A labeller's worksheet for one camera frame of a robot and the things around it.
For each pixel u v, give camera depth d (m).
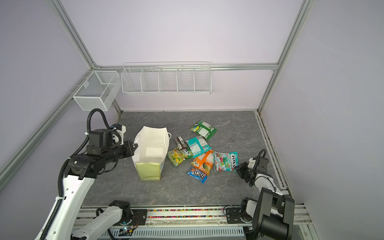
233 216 0.74
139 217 0.73
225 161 0.89
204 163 0.89
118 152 0.56
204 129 1.05
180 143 0.99
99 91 0.99
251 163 0.83
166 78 1.02
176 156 0.92
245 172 0.79
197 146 0.96
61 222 0.37
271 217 0.42
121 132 0.61
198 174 0.85
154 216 0.75
